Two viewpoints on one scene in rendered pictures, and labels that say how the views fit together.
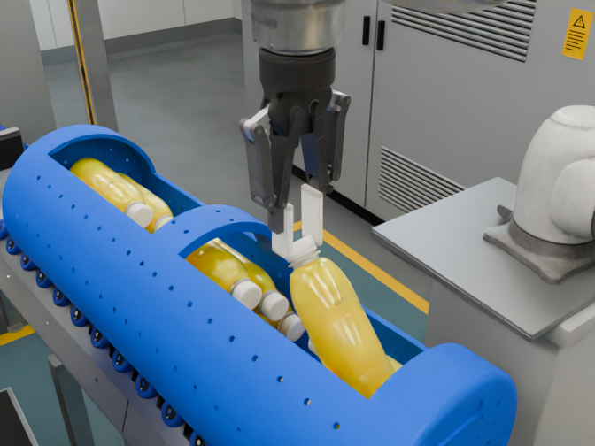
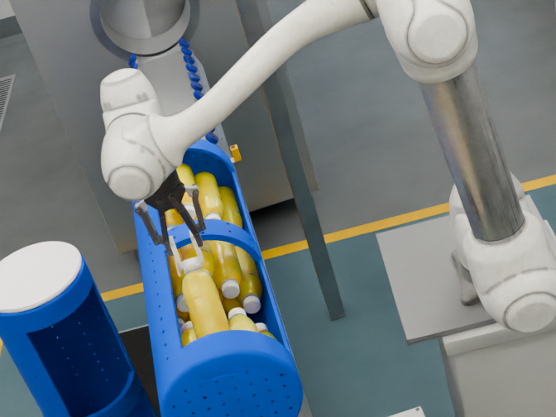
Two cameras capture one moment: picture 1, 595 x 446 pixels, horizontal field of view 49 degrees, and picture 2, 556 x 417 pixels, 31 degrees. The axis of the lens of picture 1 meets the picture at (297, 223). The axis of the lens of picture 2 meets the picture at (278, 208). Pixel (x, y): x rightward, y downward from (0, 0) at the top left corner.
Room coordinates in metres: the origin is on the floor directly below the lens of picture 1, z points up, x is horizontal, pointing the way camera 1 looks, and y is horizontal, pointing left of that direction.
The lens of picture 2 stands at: (-0.54, -1.26, 2.50)
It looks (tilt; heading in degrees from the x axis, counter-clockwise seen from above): 34 degrees down; 40
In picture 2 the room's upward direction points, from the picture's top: 17 degrees counter-clockwise
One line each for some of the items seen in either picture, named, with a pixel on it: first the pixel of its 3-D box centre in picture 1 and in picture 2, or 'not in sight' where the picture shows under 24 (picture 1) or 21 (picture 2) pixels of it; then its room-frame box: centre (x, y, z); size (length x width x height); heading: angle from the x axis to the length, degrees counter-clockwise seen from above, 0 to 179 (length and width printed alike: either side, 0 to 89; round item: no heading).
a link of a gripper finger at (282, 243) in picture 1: (282, 228); (175, 253); (0.61, 0.02, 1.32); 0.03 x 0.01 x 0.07; 41
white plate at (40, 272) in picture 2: not in sight; (31, 275); (0.72, 0.69, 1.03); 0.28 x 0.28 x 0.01
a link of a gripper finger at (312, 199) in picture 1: (312, 215); (196, 246); (0.64, -0.02, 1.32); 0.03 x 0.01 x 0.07; 41
